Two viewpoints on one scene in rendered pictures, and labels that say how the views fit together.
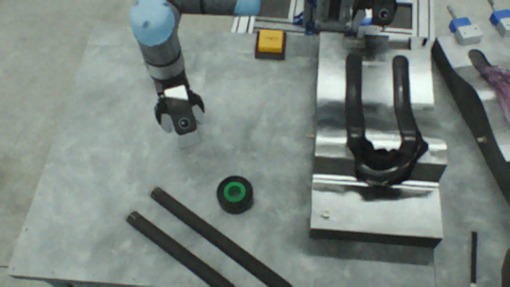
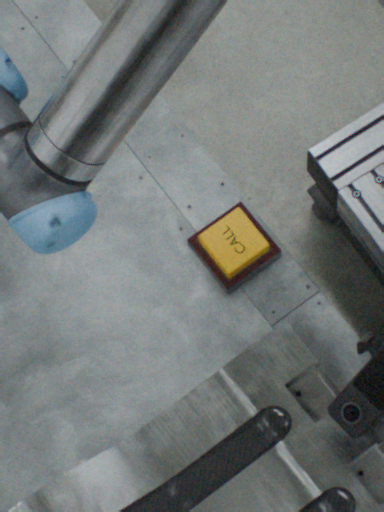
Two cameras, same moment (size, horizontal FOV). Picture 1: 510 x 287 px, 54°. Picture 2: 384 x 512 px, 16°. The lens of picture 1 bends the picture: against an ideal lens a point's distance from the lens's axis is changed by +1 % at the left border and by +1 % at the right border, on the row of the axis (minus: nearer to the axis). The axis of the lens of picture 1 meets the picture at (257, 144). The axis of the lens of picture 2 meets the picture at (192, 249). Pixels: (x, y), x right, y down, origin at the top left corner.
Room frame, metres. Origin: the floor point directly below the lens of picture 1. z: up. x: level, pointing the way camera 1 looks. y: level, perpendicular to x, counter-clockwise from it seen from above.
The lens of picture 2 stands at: (0.54, -0.46, 2.30)
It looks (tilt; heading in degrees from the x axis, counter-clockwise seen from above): 70 degrees down; 56
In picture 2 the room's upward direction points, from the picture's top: 12 degrees counter-clockwise
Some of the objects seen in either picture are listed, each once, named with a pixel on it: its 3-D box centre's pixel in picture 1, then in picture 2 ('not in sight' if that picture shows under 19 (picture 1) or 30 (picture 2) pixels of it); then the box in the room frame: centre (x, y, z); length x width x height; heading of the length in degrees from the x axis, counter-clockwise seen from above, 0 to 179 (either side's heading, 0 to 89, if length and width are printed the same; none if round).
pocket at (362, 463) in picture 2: (398, 47); (379, 475); (0.79, -0.36, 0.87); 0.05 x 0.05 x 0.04; 81
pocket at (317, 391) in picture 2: (353, 45); (316, 395); (0.81, -0.25, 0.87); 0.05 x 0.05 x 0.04; 81
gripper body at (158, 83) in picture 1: (170, 82); not in sight; (0.65, 0.17, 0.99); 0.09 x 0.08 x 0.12; 14
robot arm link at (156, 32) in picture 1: (155, 30); not in sight; (0.64, 0.17, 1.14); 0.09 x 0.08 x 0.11; 171
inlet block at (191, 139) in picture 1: (182, 118); not in sight; (0.66, 0.18, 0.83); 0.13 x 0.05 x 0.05; 14
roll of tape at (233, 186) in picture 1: (235, 194); not in sight; (0.45, 0.06, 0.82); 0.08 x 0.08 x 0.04
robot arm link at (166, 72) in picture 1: (162, 60); not in sight; (0.64, 0.17, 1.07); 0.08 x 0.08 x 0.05
